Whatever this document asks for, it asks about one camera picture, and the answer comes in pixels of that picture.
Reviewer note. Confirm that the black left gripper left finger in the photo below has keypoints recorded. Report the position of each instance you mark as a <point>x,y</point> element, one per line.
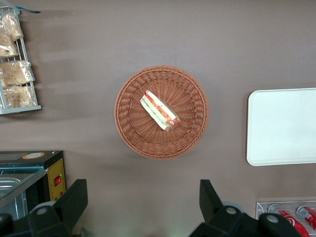
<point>71,200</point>

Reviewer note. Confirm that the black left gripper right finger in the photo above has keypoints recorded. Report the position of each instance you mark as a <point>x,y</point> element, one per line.
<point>212,205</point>

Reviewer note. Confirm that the cream plastic tray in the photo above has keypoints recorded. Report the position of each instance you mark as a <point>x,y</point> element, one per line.
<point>284,126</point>

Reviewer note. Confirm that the black glass food warmer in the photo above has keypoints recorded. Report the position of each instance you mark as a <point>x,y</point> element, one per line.
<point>34,168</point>

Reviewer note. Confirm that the clear acrylic can holder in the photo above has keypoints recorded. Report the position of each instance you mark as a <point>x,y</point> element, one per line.
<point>261,209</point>

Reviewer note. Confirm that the steel pan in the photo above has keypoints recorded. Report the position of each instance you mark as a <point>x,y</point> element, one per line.
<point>11,197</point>

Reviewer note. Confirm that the red cola can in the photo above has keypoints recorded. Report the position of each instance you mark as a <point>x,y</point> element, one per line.
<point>308,214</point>
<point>293,221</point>

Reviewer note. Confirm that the round brown wicker basket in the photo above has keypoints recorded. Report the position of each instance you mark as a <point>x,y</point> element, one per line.
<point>138,138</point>

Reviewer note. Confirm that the wrapped sandwich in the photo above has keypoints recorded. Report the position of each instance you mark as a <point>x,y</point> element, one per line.
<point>159,111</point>

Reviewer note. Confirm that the clear bag of snacks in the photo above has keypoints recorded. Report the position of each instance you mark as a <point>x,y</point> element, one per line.
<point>16,72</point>
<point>7,48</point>
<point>19,96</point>
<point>12,26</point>

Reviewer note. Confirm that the red rocker switch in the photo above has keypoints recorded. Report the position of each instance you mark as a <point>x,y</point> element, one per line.
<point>58,181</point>

